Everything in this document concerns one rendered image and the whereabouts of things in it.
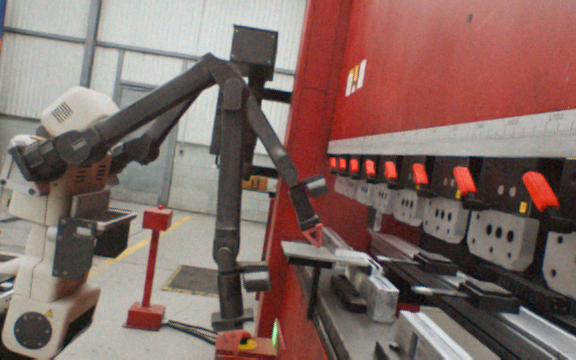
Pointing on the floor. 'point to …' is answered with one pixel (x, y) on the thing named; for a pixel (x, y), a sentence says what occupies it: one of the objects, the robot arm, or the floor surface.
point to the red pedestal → (149, 319)
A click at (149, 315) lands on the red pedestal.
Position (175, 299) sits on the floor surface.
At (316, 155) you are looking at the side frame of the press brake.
